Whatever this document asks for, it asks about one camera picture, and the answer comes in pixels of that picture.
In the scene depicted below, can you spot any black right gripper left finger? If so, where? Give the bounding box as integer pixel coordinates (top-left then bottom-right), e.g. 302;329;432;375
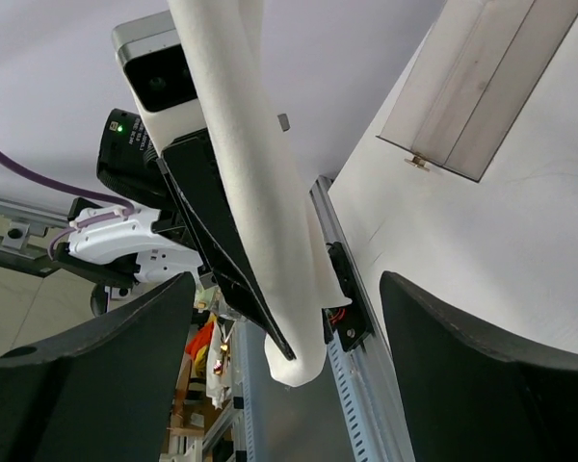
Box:
0;273;195;461

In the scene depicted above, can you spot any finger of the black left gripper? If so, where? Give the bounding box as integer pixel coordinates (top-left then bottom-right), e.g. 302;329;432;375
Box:
157;134;297;361

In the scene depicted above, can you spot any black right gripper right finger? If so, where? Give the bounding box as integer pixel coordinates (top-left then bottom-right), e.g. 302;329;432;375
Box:
380;271;578;461

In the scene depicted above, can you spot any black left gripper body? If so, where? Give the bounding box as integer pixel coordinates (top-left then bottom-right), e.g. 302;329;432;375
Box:
94;109;203;270

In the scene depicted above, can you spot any white paper napkin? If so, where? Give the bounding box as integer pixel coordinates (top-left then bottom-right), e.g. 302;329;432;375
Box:
170;1;349;387

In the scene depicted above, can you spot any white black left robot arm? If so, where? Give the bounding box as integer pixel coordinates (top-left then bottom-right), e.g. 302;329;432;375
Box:
52;109;297;361

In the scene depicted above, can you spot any gold knob on tray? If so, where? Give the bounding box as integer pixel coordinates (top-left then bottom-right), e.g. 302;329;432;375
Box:
404;154;431;171

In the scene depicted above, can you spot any clear acrylic tray box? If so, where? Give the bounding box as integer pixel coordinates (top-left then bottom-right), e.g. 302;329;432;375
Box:
379;0;578;182

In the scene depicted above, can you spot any aluminium front rail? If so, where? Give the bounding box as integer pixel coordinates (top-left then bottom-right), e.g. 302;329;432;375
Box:
310;176;415;461

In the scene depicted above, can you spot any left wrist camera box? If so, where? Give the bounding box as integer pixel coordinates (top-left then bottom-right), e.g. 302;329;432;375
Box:
112;11;206;152

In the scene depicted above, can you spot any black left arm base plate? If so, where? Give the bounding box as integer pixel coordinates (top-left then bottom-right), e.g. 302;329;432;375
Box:
322;240;373;352

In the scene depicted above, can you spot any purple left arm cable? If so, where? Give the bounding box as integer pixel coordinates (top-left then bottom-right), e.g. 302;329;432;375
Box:
0;132;136;261

